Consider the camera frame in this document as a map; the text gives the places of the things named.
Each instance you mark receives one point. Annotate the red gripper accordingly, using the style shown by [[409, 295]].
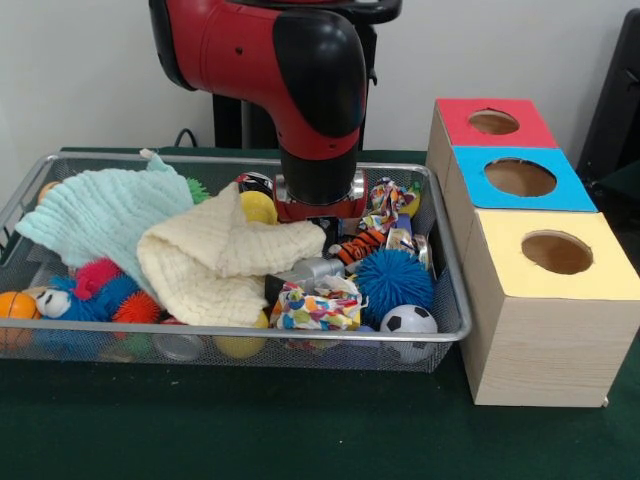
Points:
[[320, 211]]

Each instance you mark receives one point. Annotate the blue spiky ball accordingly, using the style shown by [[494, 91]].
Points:
[[395, 282]]

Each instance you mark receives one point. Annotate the orange striped tiger plush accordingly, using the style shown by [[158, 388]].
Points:
[[360, 246]]

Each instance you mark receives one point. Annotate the black chair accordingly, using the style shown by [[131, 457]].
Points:
[[615, 100]]

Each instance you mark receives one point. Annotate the yellow ball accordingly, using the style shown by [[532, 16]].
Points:
[[240, 345]]

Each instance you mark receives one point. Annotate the small orange basketball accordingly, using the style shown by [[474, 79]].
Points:
[[17, 306]]

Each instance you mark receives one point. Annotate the blue spiky toy with eyes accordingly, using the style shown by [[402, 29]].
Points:
[[95, 305]]

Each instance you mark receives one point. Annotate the wooden box with three holes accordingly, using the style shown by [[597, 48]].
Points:
[[550, 350]]

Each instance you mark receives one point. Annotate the silver mesh bin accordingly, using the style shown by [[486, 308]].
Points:
[[350, 357]]

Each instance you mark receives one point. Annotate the dark green tablecloth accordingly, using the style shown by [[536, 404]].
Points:
[[250, 435]]

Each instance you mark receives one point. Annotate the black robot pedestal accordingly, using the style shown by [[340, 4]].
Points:
[[240, 125]]

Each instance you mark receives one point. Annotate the small soccer ball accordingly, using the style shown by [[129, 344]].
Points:
[[407, 320]]

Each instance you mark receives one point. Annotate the cream cloth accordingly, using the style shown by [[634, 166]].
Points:
[[210, 260]]

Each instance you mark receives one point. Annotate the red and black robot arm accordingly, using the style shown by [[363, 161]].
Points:
[[300, 75]]

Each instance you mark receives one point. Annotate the grey robot toy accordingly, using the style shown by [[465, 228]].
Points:
[[315, 270]]

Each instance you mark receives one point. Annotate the mint green cloth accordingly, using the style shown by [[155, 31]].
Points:
[[100, 210]]

